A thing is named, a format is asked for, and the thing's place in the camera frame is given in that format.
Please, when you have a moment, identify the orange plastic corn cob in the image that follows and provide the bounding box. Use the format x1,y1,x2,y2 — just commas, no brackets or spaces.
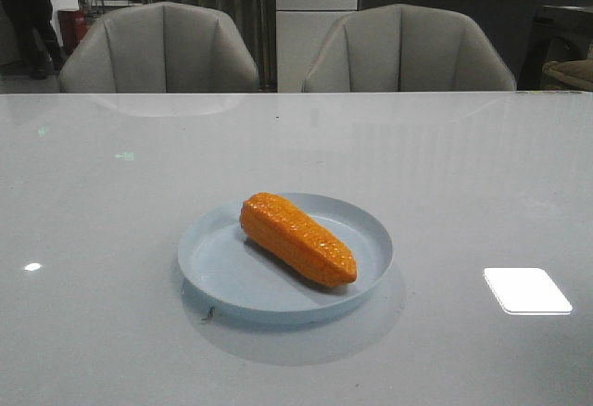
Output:
239,193,358,287

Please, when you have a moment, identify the light blue round plate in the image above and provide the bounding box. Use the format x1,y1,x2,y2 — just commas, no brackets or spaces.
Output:
178,193,394,325

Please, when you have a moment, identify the right beige upholstered chair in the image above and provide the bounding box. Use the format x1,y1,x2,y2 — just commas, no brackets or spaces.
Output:
302,4,516,93

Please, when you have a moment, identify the beige upholstered chair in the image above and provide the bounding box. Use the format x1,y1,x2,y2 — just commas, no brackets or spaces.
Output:
58,2,259,94
302,4,516,93

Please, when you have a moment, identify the left beige upholstered chair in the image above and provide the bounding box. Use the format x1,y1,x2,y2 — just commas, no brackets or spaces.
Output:
58,2,259,94

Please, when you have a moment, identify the red trash bin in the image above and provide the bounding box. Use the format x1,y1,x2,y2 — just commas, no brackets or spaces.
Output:
57,9,87,54

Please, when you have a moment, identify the dark side table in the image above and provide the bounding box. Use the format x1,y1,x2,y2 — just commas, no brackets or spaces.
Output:
518,6,592,90

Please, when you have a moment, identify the beige cushion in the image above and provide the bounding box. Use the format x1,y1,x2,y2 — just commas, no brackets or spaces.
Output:
542,59,592,92

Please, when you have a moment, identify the person in dark clothes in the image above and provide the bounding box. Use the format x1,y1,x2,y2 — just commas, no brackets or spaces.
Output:
1,0,64,80

